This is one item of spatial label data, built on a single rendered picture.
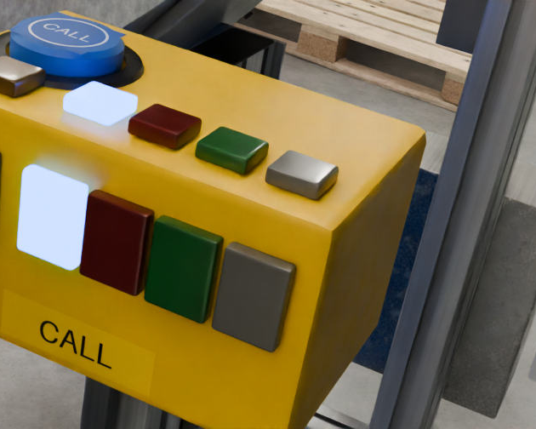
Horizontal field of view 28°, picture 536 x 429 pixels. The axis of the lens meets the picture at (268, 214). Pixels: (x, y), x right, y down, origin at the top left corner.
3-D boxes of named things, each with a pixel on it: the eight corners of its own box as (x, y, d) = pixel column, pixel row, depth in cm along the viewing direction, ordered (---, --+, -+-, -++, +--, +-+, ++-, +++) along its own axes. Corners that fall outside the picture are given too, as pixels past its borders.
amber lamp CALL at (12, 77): (47, 85, 36) (48, 68, 36) (14, 100, 34) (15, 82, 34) (2, 69, 36) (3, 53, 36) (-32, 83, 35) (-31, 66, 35)
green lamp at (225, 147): (268, 157, 34) (271, 140, 34) (244, 177, 32) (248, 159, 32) (218, 140, 34) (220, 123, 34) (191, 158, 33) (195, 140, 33)
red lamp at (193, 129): (202, 134, 35) (204, 117, 34) (174, 151, 33) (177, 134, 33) (153, 117, 35) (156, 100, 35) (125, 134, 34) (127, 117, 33)
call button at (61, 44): (140, 75, 40) (146, 31, 39) (81, 105, 36) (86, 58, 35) (50, 44, 41) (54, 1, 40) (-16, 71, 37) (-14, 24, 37)
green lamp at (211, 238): (211, 318, 33) (226, 236, 32) (202, 327, 33) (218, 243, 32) (151, 293, 34) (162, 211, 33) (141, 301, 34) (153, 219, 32)
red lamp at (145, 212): (145, 291, 34) (156, 209, 33) (135, 299, 34) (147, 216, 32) (87, 267, 35) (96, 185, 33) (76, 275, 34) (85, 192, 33)
